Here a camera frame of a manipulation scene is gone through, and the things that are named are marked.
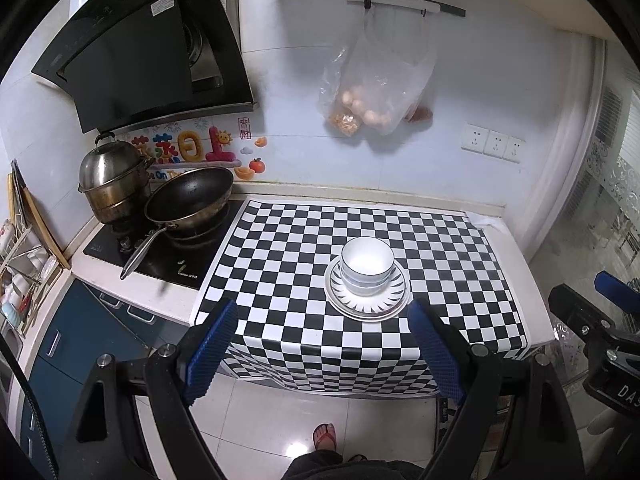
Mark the white wall socket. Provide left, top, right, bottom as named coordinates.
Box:
left=483, top=129, right=509, bottom=157
left=502, top=135, right=527, bottom=164
left=460, top=122, right=490, bottom=154

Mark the frosted glass door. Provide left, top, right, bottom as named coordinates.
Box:
left=529, top=40, right=640, bottom=391

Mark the person's foot in red flip-flop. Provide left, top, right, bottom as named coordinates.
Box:
left=312, top=422, right=340, bottom=454

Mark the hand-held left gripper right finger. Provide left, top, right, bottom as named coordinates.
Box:
left=406, top=299, right=587, bottom=480

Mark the clear plastic bag of eggs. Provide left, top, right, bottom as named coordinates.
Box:
left=316, top=9, right=435, bottom=137

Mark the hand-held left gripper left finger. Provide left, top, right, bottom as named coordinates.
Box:
left=57, top=298, right=240, bottom=480

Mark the white wall hook rail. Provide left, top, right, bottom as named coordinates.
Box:
left=346, top=0, right=466, bottom=17

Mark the colourful fruit wall sticker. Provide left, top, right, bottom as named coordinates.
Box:
left=117, top=117, right=269, bottom=182

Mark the black gas stove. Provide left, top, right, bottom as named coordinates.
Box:
left=82, top=199, right=249, bottom=291

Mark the wire dish rack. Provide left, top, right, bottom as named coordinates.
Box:
left=0, top=212, right=57, bottom=338

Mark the wooden cutting board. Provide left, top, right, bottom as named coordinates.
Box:
left=21, top=186, right=71, bottom=272

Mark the person's right hand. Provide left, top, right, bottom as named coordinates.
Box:
left=587, top=407, right=627, bottom=437

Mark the black range hood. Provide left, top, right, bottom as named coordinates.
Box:
left=31, top=0, right=260, bottom=135

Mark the black white checkered mat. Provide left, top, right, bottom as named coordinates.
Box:
left=190, top=199, right=530, bottom=401

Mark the small bag of orange snacks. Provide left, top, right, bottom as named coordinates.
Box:
left=327, top=109, right=364, bottom=137

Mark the small red plastic bag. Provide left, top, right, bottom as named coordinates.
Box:
left=401, top=104, right=434, bottom=125

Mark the white door frame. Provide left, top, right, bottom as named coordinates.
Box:
left=517, top=34, right=609, bottom=263

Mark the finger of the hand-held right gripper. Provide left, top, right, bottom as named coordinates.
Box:
left=594, top=270, right=640, bottom=334
left=548, top=283, right=619, bottom=357

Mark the person's leg in dark pants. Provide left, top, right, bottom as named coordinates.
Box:
left=282, top=449, right=427, bottom=480

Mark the white bowl with dark rim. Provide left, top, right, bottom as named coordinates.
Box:
left=341, top=237, right=395, bottom=283
left=341, top=270, right=394, bottom=298

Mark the blue kitchen cabinet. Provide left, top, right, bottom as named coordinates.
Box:
left=19, top=279, right=193, bottom=466

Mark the stainless steel steamer pot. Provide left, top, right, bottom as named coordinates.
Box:
left=77, top=131, right=156, bottom=225

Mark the black cable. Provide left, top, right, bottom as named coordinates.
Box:
left=0, top=327, right=57, bottom=480

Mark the leaf pattern plate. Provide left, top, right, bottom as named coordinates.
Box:
left=324, top=256, right=412, bottom=318

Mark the dark steel wok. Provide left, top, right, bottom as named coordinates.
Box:
left=120, top=166, right=236, bottom=281

